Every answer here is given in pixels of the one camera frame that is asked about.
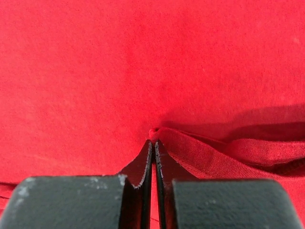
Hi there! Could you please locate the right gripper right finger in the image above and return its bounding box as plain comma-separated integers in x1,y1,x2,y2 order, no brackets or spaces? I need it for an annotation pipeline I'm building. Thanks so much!
154,141,303,229

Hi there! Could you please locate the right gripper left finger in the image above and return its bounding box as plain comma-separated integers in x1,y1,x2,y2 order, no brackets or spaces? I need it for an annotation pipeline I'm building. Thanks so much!
0,141,153,229

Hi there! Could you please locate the red t shirt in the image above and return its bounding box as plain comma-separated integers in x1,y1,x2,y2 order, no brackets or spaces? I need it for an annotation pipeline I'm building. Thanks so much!
0,0,305,220

